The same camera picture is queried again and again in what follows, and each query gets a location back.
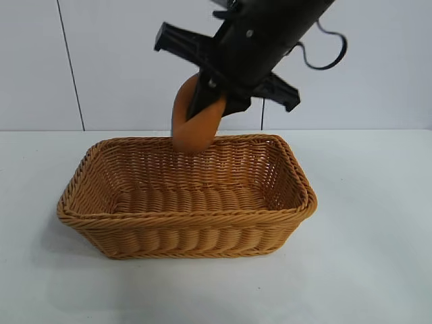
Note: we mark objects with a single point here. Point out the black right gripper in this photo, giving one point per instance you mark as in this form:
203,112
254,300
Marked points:
263,40

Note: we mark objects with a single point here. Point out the brown bread roll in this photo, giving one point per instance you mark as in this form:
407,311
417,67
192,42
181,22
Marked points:
195,135

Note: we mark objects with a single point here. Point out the tan woven wicker basket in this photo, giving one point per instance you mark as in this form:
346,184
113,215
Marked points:
202,233

